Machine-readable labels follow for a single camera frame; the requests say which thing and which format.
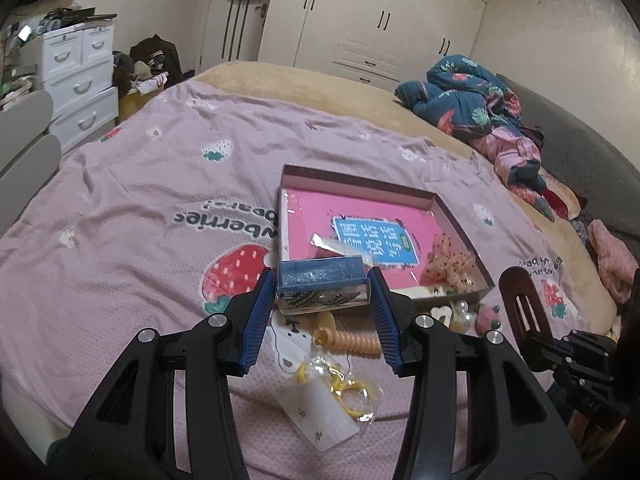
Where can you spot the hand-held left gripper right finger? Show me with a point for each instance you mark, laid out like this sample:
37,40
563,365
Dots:
387,322

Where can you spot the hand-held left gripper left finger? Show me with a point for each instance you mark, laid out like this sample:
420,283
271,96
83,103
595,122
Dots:
257,312

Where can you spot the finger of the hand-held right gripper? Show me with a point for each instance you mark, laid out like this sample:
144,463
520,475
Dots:
542,357

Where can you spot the dark red hair claw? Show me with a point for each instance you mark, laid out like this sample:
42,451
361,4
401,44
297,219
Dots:
522,300

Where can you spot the pink fuzzy hair clip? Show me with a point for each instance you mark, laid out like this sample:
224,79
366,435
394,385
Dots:
487,320

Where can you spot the clear earring box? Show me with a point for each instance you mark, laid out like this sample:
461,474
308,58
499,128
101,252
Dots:
322,282

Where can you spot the white earring card packet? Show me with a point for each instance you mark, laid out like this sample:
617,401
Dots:
315,417

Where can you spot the pink cardboard tray box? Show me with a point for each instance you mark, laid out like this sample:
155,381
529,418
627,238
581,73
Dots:
380,200

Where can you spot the white heart hair clip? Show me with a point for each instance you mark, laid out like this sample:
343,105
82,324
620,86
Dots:
441,315

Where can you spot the pearl hair clip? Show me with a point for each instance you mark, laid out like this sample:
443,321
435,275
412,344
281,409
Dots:
465,316

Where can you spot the clear packet with white comb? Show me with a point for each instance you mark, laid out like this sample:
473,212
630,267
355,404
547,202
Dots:
340,247

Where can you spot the pink book with blue label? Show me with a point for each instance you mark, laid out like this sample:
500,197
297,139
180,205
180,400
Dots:
360,225

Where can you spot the pink knit cloth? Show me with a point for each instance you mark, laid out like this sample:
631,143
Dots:
612,260

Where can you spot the pink strawberry print blanket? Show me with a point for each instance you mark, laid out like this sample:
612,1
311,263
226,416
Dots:
150,200

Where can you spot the pink floral pajamas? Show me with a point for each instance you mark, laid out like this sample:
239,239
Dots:
517,157

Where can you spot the grey headboard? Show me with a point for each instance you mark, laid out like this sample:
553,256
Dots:
585,135

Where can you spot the blue floral quilt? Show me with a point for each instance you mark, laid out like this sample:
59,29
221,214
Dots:
465,100

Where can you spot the bed with tan sheet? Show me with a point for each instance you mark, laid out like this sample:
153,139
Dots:
320,85

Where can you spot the black backpack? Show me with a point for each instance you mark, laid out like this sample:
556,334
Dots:
157,57

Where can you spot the grey sofa chair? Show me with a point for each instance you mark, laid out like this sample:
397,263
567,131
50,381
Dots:
25,145

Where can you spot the white door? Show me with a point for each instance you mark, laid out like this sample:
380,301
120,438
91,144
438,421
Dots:
235,25

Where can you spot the white drawer cabinet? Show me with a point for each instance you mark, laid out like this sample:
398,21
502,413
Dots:
80,80

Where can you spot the white wardrobe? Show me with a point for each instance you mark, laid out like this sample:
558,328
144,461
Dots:
385,15

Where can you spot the cluttered shelf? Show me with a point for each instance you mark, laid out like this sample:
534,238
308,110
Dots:
17,65

